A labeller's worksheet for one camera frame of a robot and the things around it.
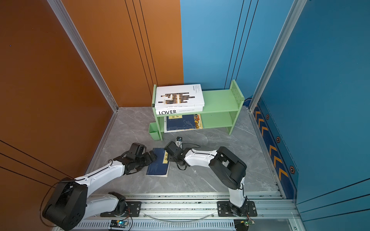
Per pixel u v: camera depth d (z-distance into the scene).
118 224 0.71
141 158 0.77
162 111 0.77
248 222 0.69
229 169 0.48
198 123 0.94
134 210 0.74
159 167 0.87
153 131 1.02
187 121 0.92
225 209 0.73
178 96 0.80
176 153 0.69
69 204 0.41
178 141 0.83
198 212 0.73
